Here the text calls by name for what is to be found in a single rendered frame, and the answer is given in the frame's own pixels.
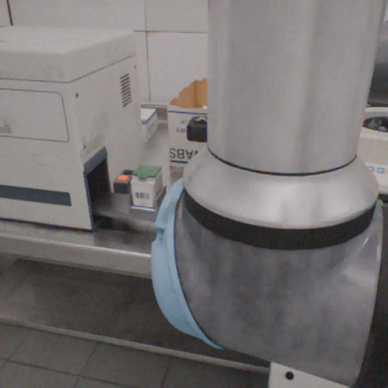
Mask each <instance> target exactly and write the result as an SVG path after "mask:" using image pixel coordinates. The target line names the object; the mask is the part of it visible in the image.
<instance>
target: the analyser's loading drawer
mask: <svg viewBox="0 0 388 388"><path fill-rule="evenodd" d="M89 195H90V201H91V206H92V213H93V214H99V215H105V216H112V217H124V218H129V219H136V221H148V222H153V223H155V222H156V217H157V214H158V210H159V208H160V206H161V203H162V201H163V199H164V197H165V195H166V184H165V185H164V186H163V188H162V189H161V191H160V193H159V194H158V195H157V197H156V198H155V200H154V207H155V209H150V208H138V207H133V200H132V192H131V193H130V194H123V193H115V192H102V191H95V190H90V191H89Z"/></svg>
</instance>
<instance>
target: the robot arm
mask: <svg viewBox="0 0 388 388"><path fill-rule="evenodd" d="M387 2H388V0H207V116H193V117H192V119H191V120H190V122H189V123H188V124H187V126H186V138H187V140H188V141H190V142H206V143H207V144H206V146H205V147H204V148H203V149H201V150H200V151H199V152H198V153H197V154H196V155H195V156H193V157H192V158H191V159H190V160H189V162H188V163H187V164H186V166H185V170H184V172H183V178H182V179H180V180H178V181H177V182H176V183H175V184H174V185H173V186H172V187H171V188H170V190H169V191H168V192H167V193H166V195H165V197H164V199H163V201H162V203H161V206H160V208H159V210H158V214H157V217H156V222H155V229H156V230H157V238H156V240H155V241H154V242H152V250H151V272H152V284H153V288H154V292H155V297H156V299H157V302H158V305H159V307H160V309H161V312H162V314H163V315H164V316H165V318H166V319H167V320H168V322H169V323H170V324H172V325H174V326H175V327H176V328H177V329H178V330H181V331H183V332H184V333H188V334H190V335H193V336H196V337H198V338H201V339H202V340H204V341H205V342H206V343H207V344H209V345H211V346H212V347H214V348H217V349H223V350H230V349H232V350H235V351H237V352H241V353H244V354H247V355H251V356H254V357H257V358H261V359H264V360H267V361H271V362H273V363H276V364H279V365H283V366H286V368H291V369H294V370H297V371H301V372H303V373H306V374H310V375H313V376H316V377H320V378H323V379H326V380H330V381H332V382H333V383H337V384H340V385H343V386H347V387H350V388H388V207H387V206H382V205H377V199H378V195H379V188H380V186H379V183H378V180H377V178H376V177H375V175H374V173H373V172H372V171H371V170H370V169H369V167H368V166H367V165H366V164H365V163H364V162H363V161H362V160H361V159H360V158H359V156H358V153H357V150H358V143H359V139H360V135H361V127H362V123H363V119H364V115H365V108H366V104H367V103H368V102H383V103H384V102H388V21H387V22H384V17H385V13H386V6H387Z"/></svg>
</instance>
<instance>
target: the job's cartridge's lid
mask: <svg viewBox="0 0 388 388"><path fill-rule="evenodd" d="M160 170H161V166H154V165H147V164H140V165H139V166H138V168H137V169H136V170H135V171H134V172H133V176H136V177H138V178H147V177H150V178H155V177H156V176H157V174H158V173H159V171H160Z"/></svg>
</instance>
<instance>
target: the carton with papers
mask: <svg viewBox="0 0 388 388"><path fill-rule="evenodd" d="M193 116H207V78H203V79H202V80H195V81H194V82H191V83H190V85H189V86H188V87H185V88H183V90H182V91H181V92H180V93H179V97H178V98H177V97H174V98H172V100H171V102H169V103H168V104H167V131H168V132H169V155H170V167H175V168H182V169H185V166H186V164H187V163H188V162H189V160H190V159H191V158H192V157H193V156H195V155H196V154H197V153H198V152H199V151H200V150H201V149H203V148H204V147H205V146H206V144H207V143H206V142H190V141H188V140H187V138H186V126H187V124H188V123H189V122H190V120H191V119H192V117H193Z"/></svg>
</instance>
